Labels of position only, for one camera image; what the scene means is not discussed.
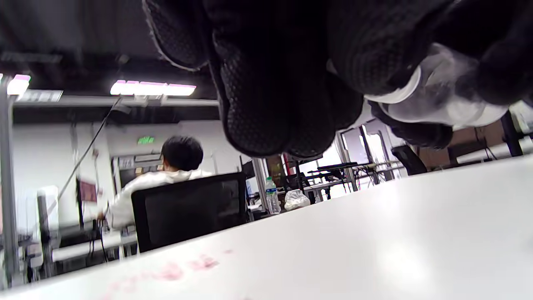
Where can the person's left hand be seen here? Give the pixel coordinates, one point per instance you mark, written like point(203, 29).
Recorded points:
point(283, 83)

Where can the clear conical bottle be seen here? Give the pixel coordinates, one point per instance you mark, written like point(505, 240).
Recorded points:
point(441, 108)

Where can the clear water bottle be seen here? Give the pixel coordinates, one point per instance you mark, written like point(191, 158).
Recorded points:
point(272, 200)

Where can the white plastic bag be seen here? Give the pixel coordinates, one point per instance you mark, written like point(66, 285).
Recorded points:
point(296, 200)

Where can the ceiling light panel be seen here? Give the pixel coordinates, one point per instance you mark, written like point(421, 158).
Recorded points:
point(152, 88)
point(18, 85)

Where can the green exit sign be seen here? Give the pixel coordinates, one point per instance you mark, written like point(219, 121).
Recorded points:
point(146, 140)

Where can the black mesh office chair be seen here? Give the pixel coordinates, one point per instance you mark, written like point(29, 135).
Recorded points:
point(187, 212)

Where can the long white desk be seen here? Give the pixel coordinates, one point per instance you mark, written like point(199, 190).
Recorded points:
point(83, 250)

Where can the aluminium frame post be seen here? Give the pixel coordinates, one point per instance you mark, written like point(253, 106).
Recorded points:
point(8, 187)
point(260, 183)

